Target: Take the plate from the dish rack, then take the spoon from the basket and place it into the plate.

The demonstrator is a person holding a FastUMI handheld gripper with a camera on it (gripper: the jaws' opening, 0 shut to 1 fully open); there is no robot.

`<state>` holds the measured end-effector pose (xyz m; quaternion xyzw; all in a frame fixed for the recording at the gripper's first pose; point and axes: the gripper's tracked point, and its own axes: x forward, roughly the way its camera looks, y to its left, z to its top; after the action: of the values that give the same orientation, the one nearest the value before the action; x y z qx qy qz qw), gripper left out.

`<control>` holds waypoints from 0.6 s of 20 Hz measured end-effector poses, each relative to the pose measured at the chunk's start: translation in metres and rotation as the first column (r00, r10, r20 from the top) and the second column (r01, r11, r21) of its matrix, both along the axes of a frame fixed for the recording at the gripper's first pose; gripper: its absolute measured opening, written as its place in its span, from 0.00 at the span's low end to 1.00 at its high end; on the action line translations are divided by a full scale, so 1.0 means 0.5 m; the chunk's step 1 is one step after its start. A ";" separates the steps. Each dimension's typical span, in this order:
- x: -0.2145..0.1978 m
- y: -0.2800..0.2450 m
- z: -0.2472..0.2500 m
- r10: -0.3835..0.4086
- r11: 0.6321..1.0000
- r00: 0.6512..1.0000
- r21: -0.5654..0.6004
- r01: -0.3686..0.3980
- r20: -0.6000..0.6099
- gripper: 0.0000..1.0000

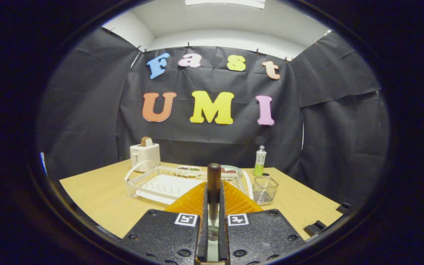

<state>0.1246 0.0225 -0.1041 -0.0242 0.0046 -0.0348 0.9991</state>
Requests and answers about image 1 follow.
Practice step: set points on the ceiling light panel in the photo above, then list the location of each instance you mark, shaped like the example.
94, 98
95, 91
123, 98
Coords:
226, 3

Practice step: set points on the computer monitor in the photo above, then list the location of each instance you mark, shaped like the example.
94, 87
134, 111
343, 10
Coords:
43, 163

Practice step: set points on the cream toaster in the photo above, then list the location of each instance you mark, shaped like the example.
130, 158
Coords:
145, 156

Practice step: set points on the bread slice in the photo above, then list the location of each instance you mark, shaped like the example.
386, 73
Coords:
146, 141

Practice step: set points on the white divided condiment tray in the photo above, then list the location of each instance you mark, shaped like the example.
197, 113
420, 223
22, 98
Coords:
188, 169

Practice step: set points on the black table clamp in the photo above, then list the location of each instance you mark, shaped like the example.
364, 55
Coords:
343, 208
315, 228

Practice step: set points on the green and white bottle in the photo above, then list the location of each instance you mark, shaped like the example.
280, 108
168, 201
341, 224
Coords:
260, 162

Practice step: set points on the small green meat dish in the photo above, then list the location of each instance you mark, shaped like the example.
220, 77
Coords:
234, 167

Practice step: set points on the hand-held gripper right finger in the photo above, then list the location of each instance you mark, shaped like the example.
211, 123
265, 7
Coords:
223, 228

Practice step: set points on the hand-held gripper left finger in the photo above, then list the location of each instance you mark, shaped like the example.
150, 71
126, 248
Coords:
202, 228

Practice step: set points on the black backdrop cloth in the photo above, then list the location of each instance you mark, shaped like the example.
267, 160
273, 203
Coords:
326, 147

